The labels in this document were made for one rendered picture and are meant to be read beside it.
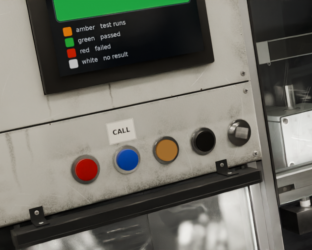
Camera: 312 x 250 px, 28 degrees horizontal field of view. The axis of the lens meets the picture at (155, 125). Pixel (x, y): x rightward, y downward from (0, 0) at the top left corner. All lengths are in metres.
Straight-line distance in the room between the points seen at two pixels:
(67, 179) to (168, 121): 0.17
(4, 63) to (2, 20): 0.06
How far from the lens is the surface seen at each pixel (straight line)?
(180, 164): 0.90
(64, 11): 0.82
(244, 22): 0.96
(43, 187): 0.85
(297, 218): 1.25
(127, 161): 0.86
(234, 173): 0.91
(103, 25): 0.84
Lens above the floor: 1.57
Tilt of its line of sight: 7 degrees down
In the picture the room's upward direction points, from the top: 10 degrees counter-clockwise
